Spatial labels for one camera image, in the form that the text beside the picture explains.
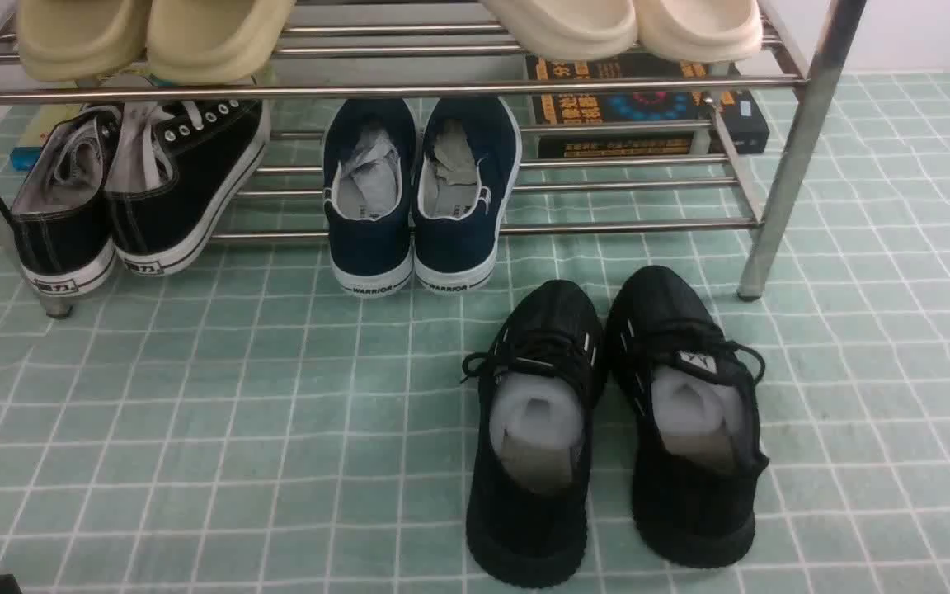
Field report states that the black canvas sneaker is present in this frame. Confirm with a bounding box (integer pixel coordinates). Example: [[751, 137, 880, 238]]
[[103, 99, 272, 277], [10, 104, 122, 298]]

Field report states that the navy slip-on shoe right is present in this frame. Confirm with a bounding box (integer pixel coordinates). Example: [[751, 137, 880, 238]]
[[412, 97, 523, 294]]

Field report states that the navy slip-on shoe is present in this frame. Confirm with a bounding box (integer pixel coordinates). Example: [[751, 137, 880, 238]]
[[322, 98, 418, 298], [412, 97, 523, 294]]

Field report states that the navy slip-on shoe left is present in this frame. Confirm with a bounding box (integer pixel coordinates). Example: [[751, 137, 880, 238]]
[[322, 98, 418, 298]]

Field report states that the silver metal shoe rack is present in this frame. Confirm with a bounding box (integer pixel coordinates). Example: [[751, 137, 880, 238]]
[[0, 1, 867, 318]]

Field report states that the black knit sneaker left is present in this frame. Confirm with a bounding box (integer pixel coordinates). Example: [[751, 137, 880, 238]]
[[461, 279, 607, 589]]

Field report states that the black knit sneaker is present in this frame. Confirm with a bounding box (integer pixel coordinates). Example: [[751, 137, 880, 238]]
[[461, 279, 607, 589], [604, 266, 769, 570]]

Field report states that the black knit sneaker right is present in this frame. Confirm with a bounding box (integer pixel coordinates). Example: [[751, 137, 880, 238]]
[[604, 266, 769, 570]]

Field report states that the green checkered floor cloth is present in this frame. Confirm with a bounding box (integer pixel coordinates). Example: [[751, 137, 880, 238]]
[[0, 73, 950, 593]]

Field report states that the cream slipper left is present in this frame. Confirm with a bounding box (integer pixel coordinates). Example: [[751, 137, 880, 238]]
[[482, 1, 638, 63]]

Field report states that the cream slipper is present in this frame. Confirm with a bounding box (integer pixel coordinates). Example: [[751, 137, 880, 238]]
[[482, 1, 638, 63], [633, 1, 763, 64]]

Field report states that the black box with orange print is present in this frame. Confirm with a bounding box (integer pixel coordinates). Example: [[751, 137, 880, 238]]
[[525, 53, 770, 159]]

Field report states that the cream slipper right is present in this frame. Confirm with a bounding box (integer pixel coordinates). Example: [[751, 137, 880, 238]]
[[633, 1, 763, 64]]

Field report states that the yellow slipper right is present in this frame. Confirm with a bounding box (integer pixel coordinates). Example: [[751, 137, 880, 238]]
[[146, 1, 295, 86]]

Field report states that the yellow slipper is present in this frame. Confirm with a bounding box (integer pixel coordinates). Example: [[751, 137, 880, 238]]
[[146, 1, 295, 86], [15, 1, 152, 83]]

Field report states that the yellow slipper left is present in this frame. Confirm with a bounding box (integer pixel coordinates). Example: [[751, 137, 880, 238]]
[[15, 1, 152, 83]]

